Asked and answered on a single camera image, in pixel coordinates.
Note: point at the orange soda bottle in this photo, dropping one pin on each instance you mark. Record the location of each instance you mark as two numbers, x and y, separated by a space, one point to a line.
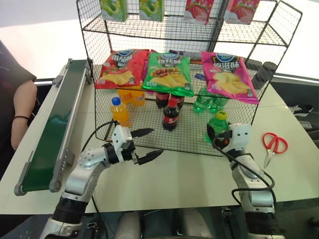
124 95
120 114
138 98

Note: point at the red potato chip bag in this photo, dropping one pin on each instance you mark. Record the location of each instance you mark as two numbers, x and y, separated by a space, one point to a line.
119 72

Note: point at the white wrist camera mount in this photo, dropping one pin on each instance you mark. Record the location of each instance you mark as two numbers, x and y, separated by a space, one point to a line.
240 135
119 139

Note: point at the green hanging snack packet left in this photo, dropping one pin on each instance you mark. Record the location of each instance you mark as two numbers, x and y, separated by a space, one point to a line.
113 8

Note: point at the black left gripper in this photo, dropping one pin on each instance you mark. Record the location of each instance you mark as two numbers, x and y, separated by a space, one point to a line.
129 152

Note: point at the black cylinder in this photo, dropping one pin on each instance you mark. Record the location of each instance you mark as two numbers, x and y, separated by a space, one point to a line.
264 74

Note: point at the person dark shirt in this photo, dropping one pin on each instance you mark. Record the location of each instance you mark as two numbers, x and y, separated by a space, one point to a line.
10 64

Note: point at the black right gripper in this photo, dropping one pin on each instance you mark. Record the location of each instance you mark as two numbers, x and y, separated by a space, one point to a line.
221 140

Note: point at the small purple packet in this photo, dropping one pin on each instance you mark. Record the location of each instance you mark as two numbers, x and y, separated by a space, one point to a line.
200 76

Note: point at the pink potato chip bag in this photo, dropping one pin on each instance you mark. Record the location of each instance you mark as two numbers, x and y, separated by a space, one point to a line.
229 77

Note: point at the white rounded shape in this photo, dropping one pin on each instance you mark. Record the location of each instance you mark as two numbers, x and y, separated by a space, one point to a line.
129 226
195 226

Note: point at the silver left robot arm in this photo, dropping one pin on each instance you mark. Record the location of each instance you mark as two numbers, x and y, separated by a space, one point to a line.
82 174

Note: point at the red hanging snack packet right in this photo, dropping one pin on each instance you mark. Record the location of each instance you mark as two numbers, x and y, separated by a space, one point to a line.
240 10

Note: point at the green potato chip bag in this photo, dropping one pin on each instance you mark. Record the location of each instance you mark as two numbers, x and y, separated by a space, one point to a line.
167 74

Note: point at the cola bottle red cap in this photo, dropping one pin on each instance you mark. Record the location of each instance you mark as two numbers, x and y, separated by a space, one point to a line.
170 117
162 99

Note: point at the person bare forearm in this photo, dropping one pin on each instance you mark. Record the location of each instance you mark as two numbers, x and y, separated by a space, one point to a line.
23 99

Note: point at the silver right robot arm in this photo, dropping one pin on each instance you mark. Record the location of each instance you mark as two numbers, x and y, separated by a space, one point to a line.
256 196

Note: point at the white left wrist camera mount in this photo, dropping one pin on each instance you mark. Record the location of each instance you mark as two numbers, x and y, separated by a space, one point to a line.
119 139

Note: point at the red hanging snack packet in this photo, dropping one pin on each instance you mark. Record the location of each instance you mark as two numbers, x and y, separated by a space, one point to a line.
198 10
240 10

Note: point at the green hanging snack packet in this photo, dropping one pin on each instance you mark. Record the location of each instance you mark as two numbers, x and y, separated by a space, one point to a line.
113 8
151 8

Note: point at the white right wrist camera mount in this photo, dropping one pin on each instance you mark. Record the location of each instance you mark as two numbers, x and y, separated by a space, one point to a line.
240 135

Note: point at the green conveyor belt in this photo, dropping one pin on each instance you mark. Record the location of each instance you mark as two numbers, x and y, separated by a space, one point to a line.
54 119

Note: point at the black white sneaker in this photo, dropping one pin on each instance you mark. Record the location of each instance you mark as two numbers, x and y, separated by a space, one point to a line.
300 110

